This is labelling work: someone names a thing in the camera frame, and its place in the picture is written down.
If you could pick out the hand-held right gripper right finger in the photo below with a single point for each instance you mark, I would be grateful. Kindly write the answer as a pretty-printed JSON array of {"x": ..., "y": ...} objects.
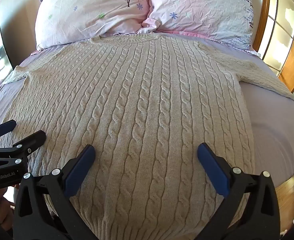
[{"x": 213, "y": 166}]

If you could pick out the wooden framed wardrobe door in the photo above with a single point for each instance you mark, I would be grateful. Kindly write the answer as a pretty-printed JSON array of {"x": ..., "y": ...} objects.
[{"x": 283, "y": 30}]

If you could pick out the pink pillow with flower print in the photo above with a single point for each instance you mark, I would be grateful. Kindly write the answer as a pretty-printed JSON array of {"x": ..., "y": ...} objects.
[{"x": 199, "y": 10}]

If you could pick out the pink pillow with tree print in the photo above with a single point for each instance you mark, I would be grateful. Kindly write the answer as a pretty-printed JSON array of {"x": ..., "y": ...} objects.
[{"x": 92, "y": 10}]

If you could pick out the lilac bed sheet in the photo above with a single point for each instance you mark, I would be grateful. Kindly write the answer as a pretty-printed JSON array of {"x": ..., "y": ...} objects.
[{"x": 269, "y": 130}]

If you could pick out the person's left hand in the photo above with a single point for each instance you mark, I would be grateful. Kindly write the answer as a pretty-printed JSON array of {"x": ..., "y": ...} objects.
[{"x": 4, "y": 205}]

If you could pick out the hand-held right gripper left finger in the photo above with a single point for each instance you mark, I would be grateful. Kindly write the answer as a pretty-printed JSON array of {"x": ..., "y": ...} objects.
[{"x": 80, "y": 166}]

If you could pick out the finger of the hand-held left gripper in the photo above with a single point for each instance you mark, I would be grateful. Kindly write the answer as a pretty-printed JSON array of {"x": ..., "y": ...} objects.
[
  {"x": 3, "y": 127},
  {"x": 30, "y": 142}
]

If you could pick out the wooden headboard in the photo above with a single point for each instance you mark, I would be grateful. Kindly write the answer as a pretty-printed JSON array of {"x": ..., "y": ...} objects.
[{"x": 260, "y": 15}]

